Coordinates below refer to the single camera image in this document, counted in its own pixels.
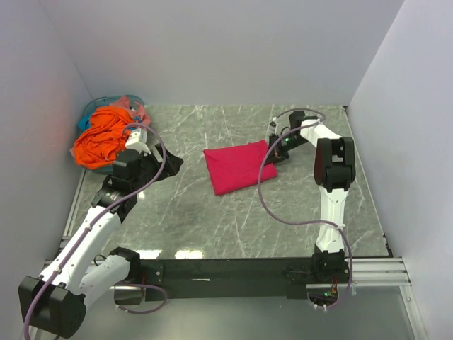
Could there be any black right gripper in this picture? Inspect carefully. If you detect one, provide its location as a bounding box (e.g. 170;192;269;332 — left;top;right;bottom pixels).
263;133;309;167

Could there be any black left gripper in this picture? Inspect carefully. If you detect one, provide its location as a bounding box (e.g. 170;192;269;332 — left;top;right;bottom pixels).
131;142;183;192

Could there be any red t shirt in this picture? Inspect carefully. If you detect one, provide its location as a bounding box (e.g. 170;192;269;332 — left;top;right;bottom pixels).
203;140;268;196

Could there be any orange t shirt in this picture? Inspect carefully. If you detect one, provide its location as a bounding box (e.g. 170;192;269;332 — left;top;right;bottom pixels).
73;106;133;170

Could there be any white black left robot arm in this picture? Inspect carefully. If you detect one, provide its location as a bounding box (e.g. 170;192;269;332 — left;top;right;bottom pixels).
18;144;184;339

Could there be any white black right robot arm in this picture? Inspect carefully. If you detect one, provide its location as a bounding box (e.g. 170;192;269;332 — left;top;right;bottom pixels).
258;108;356;283

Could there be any pink t shirt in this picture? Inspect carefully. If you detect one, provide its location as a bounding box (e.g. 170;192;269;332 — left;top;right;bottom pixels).
109;95;151;125

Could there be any teal plastic laundry basket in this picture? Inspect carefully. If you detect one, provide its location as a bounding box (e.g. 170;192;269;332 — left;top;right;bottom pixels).
70;95;151;174

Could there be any blue garment in basket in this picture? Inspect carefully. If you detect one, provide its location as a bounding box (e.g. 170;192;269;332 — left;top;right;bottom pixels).
77;115;90;132

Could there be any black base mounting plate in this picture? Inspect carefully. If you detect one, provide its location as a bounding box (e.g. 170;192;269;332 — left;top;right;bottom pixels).
139;255;350;300

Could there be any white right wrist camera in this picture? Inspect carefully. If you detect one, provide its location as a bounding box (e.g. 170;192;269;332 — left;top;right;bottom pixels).
268;116;282;135

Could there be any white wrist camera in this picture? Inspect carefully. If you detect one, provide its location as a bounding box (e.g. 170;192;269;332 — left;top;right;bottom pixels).
268;116;282;135
125;128;150;154

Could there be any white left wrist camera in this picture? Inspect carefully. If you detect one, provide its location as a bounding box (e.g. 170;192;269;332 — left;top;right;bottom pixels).
125;128;150;154

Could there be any aluminium frame rail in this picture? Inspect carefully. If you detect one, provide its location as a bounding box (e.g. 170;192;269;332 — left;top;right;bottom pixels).
37;258;412;290

